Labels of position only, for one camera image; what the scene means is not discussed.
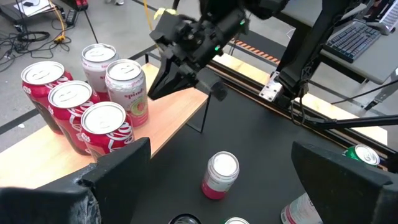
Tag wooden side board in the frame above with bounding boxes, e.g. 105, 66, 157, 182
214, 54, 388, 146

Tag wooden shelf black legs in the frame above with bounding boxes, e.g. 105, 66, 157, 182
0, 45, 212, 190

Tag black computer mouse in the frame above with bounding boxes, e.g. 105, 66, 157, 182
366, 21, 391, 35

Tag black keyboard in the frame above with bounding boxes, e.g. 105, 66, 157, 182
323, 20, 382, 63

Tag tall silver Celsius can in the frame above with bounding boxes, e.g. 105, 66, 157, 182
169, 213, 203, 224
280, 192, 324, 224

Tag pink white Spindrift can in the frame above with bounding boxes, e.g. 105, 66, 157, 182
81, 43, 121, 102
200, 151, 240, 200
104, 58, 149, 128

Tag yellow extension cord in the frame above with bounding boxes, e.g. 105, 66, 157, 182
49, 0, 68, 44

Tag black stand base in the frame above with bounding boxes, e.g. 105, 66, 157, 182
0, 0, 65, 26

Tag yellow tape tag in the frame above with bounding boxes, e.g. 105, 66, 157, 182
154, 7, 178, 19

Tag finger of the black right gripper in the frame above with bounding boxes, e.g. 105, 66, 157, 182
195, 68, 228, 102
147, 57, 200, 101

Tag white paper stack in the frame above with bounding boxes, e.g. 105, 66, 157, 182
14, 0, 54, 18

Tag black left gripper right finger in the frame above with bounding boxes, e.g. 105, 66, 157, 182
290, 141, 398, 224

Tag black cable bundle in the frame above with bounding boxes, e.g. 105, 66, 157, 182
0, 18, 73, 68

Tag red Coca-Cola can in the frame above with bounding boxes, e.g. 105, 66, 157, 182
80, 101, 136, 162
47, 80, 101, 156
21, 60, 75, 135

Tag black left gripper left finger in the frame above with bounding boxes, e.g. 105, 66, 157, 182
0, 136, 152, 224

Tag yellow floor cable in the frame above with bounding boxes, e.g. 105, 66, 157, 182
142, 0, 155, 32

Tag black power brick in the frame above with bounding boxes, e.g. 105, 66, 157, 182
64, 8, 78, 27

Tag green Sprite can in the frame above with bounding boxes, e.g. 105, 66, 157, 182
343, 144, 381, 167
224, 217, 250, 224

